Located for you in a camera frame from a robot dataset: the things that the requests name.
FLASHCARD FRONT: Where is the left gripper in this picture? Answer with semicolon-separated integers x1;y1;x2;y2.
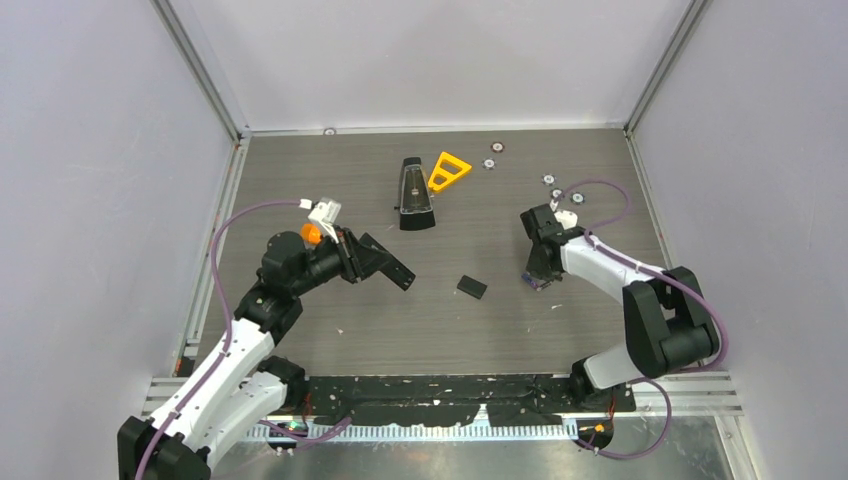
290;225;391;297

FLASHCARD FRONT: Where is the purple battery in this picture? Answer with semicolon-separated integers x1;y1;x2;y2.
521;273;540;291

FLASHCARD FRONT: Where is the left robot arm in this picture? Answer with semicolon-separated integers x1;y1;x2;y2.
117;228;415;479

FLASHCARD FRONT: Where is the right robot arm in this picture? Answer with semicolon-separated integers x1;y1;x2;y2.
520;204;721;411

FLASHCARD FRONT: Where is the black metronome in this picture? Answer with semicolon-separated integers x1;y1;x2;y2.
396;157;436;231

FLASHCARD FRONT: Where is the orange marker pen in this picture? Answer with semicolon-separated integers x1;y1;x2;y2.
300;223;324;246

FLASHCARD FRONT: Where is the yellow triangular plastic part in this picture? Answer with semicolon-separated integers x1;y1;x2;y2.
427;151;473;194

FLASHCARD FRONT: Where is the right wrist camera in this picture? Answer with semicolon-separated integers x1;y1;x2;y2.
549;200;578;230

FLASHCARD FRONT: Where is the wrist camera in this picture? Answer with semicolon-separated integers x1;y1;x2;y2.
299;197;342;243
549;200;578;230

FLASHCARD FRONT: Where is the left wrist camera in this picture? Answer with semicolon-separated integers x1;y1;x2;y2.
299;197;342;243

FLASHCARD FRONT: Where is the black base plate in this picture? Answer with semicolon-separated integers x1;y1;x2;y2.
308;373;636;427

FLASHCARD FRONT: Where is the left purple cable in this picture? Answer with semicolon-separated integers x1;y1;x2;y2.
132;198;313;480

